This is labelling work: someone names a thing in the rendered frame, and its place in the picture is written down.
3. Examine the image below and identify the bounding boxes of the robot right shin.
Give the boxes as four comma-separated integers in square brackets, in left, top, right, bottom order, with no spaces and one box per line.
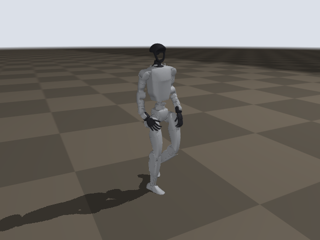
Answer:
[148,152,161,187]

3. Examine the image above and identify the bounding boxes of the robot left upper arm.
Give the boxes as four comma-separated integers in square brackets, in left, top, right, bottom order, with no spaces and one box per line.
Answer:
[169,66,177,94]

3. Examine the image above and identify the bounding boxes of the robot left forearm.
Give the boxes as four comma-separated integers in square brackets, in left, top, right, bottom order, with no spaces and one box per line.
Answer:
[170,91,182,110]

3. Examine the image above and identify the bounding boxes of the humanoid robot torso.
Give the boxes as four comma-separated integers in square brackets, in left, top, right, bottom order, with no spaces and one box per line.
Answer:
[146,63,171,122]

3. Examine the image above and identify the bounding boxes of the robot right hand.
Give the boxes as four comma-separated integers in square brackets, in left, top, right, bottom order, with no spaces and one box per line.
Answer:
[143,112,162,131]

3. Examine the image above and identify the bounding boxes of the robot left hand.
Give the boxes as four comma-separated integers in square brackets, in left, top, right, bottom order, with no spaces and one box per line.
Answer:
[175,106,183,128]

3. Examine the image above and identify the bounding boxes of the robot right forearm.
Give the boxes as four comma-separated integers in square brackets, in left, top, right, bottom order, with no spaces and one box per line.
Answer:
[136,92,147,120]

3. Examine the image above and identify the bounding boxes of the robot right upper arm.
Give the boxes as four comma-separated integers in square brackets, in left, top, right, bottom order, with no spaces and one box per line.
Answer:
[137,68,152,99]

